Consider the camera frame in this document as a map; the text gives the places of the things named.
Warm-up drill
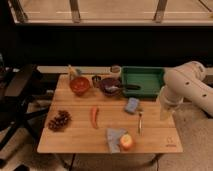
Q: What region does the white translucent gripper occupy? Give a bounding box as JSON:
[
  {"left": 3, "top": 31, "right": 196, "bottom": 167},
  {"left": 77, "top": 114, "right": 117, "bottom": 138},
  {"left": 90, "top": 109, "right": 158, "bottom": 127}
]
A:
[{"left": 159, "top": 87, "right": 173, "bottom": 120}]

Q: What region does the red yellow apple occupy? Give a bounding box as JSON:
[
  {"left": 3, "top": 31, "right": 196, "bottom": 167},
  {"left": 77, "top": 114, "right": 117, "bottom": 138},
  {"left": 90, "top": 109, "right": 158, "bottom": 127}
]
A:
[{"left": 120, "top": 134, "right": 134, "bottom": 150}]

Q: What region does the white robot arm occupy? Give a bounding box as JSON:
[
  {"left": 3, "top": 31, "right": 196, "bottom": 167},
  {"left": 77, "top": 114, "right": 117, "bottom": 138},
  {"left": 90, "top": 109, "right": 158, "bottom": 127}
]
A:
[{"left": 158, "top": 61, "right": 213, "bottom": 120}]

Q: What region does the small metal cup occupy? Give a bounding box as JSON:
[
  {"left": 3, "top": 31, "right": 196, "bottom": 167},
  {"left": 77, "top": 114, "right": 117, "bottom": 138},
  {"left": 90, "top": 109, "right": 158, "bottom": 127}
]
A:
[{"left": 92, "top": 75, "right": 101, "bottom": 88}]

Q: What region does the green plastic tray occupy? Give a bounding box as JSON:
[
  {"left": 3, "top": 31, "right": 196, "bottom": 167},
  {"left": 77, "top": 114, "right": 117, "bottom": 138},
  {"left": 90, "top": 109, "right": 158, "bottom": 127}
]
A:
[{"left": 121, "top": 66, "right": 165, "bottom": 99}]

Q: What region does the blue sponge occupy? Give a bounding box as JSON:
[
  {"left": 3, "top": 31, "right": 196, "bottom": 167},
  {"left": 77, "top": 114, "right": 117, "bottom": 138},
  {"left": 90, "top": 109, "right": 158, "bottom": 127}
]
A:
[{"left": 124, "top": 97, "right": 139, "bottom": 114}]

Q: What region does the purple bowl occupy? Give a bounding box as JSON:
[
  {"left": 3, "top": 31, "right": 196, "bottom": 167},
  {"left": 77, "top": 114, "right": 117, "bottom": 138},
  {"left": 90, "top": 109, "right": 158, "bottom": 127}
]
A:
[{"left": 99, "top": 77, "right": 121, "bottom": 97}]

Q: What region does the grey blue folded cloth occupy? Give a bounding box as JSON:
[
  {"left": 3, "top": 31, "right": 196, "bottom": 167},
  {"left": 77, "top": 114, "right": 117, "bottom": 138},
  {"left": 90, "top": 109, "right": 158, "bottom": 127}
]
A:
[{"left": 106, "top": 128, "right": 127, "bottom": 153}]

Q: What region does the orange carrot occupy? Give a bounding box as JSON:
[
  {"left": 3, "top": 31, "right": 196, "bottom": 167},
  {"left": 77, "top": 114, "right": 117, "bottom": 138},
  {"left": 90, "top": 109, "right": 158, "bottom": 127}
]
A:
[{"left": 91, "top": 106, "right": 99, "bottom": 129}]

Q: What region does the wooden folding table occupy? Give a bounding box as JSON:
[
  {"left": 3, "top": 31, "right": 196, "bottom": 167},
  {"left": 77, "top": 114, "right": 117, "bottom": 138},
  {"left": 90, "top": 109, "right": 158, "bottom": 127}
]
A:
[{"left": 37, "top": 74, "right": 183, "bottom": 153}]

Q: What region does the red bowl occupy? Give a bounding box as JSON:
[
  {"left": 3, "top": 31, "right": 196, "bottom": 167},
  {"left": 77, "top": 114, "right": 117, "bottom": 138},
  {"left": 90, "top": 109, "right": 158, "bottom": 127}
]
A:
[{"left": 70, "top": 77, "right": 90, "bottom": 96}]

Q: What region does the yellow bottle toy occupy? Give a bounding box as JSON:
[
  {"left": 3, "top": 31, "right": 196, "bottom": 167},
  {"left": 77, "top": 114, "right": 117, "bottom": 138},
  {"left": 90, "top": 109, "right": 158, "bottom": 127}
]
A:
[{"left": 68, "top": 65, "right": 81, "bottom": 80}]

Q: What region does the brown grape bunch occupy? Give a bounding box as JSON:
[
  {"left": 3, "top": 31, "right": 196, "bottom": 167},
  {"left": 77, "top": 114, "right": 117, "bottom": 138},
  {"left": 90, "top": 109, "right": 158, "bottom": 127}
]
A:
[{"left": 48, "top": 110, "right": 71, "bottom": 132}]

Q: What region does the black office chair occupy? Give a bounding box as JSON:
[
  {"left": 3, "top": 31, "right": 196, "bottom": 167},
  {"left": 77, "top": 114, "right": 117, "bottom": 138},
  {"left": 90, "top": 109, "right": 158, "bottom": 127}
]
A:
[{"left": 0, "top": 53, "right": 51, "bottom": 169}]

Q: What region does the black handled utensil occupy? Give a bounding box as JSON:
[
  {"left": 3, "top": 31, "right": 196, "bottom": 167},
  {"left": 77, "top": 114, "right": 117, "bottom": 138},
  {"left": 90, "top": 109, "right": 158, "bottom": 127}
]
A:
[{"left": 105, "top": 85, "right": 141, "bottom": 92}]

